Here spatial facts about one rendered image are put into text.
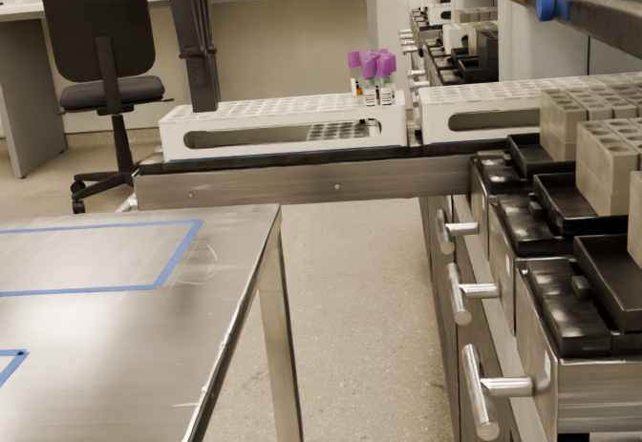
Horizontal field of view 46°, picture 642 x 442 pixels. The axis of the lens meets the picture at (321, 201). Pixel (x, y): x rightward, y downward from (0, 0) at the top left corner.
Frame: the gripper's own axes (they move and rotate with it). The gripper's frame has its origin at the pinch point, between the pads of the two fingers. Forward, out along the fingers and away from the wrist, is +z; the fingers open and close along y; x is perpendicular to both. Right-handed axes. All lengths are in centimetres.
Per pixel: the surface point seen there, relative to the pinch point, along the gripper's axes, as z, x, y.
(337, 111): 3.7, -16.8, -4.9
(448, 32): 4, -36, 66
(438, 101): 3.8, -28.6, -3.0
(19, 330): 8.0, 2.8, -48.2
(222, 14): 17, 70, 350
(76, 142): 86, 171, 350
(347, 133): 7.4, -17.5, -1.0
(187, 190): 11.6, 1.9, -6.8
